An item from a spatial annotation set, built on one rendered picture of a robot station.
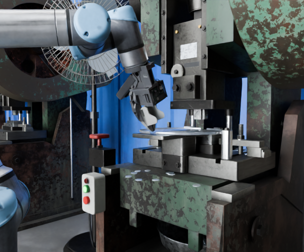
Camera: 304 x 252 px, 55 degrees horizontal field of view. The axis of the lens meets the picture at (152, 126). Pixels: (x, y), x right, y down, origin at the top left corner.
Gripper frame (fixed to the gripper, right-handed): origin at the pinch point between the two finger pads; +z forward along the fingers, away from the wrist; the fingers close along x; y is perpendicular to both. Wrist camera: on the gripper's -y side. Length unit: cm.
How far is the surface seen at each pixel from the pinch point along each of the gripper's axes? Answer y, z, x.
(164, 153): -2.4, 12.9, 4.9
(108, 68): -71, -8, 53
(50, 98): -129, 4, 43
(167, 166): -1.0, 16.6, 3.1
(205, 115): 3.8, 8.3, 25.8
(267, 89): 20, 7, 46
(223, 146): 18.3, 10.6, 9.4
